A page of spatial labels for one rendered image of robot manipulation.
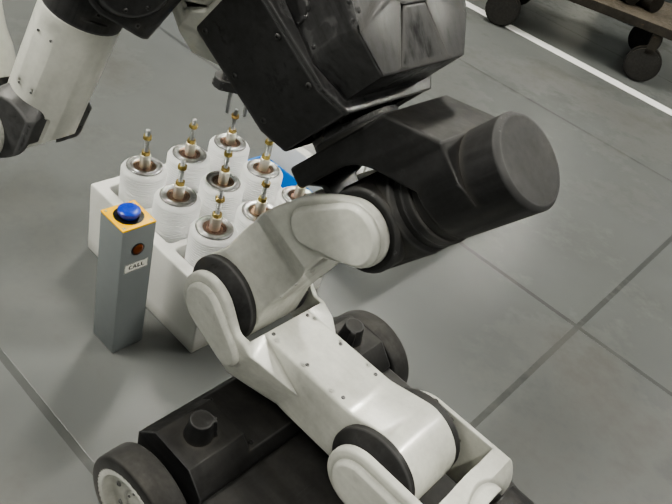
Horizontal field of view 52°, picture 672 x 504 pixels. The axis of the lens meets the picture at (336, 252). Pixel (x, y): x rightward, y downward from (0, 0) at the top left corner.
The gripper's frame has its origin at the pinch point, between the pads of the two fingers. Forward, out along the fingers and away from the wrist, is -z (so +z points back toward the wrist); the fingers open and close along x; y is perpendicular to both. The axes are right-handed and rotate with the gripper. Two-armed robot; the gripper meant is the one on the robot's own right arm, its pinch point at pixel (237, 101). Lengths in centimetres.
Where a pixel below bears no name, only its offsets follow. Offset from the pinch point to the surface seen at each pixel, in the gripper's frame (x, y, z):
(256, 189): 7.2, -13.3, -13.6
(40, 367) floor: -29, -53, -36
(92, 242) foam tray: -26.7, -17.4, -33.1
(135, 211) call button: -15.1, -42.7, -3.0
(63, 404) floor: -23, -60, -36
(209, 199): -2.7, -20.8, -13.2
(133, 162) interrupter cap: -19.5, -16.0, -10.7
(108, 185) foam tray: -24.3, -15.6, -18.0
